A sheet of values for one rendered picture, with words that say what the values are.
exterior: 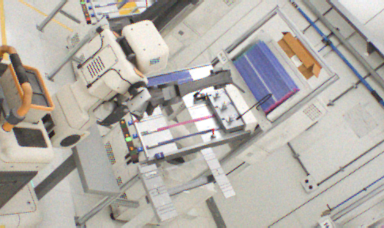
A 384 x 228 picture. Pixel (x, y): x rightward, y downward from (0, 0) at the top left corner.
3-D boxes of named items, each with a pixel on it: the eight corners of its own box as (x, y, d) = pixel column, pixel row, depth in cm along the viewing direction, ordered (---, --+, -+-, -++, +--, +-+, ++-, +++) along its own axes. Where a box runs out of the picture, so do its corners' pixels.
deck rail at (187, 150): (148, 165, 233) (148, 160, 228) (147, 163, 234) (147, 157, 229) (249, 137, 253) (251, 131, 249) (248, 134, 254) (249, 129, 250)
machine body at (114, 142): (108, 222, 275) (168, 178, 255) (89, 148, 314) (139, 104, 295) (163, 229, 324) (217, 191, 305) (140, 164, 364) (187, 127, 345)
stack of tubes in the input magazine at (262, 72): (264, 113, 244) (298, 88, 236) (231, 62, 273) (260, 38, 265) (271, 119, 254) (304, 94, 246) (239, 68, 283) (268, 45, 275)
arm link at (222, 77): (236, 64, 189) (240, 84, 190) (219, 67, 200) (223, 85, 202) (161, 84, 165) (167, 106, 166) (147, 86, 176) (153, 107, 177)
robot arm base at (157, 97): (140, 84, 161) (153, 105, 157) (156, 80, 165) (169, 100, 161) (136, 96, 168) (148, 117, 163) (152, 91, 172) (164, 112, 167)
